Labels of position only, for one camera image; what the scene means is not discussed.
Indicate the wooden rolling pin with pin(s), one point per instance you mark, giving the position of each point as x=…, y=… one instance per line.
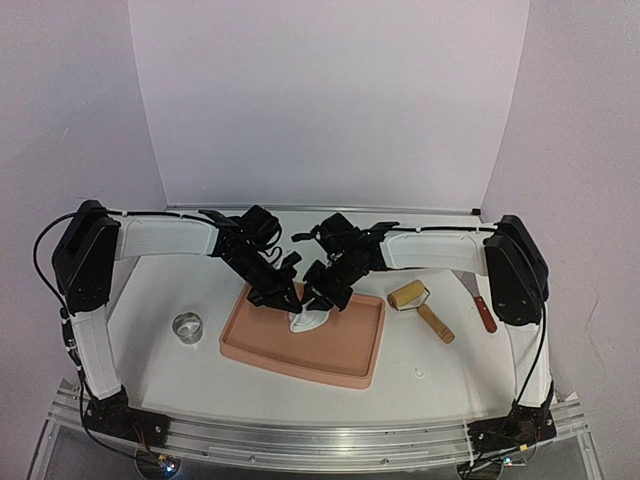
x=413, y=297

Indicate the metal scraper red handle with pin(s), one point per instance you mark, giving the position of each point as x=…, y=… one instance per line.
x=469, y=281

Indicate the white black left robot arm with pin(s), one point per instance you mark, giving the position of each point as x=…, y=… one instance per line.
x=95, y=240

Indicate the white dough piece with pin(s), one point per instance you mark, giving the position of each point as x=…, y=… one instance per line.
x=321, y=317

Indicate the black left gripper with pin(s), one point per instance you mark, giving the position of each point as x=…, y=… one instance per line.
x=272, y=296

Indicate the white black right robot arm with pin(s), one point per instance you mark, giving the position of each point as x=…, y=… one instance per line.
x=501, y=268

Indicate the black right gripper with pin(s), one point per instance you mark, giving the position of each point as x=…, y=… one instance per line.
x=326, y=288

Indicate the round cut dough wrapper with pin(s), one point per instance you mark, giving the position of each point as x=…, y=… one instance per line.
x=302, y=322

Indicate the pink plastic tray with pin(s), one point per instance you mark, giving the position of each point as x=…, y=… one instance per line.
x=342, y=352

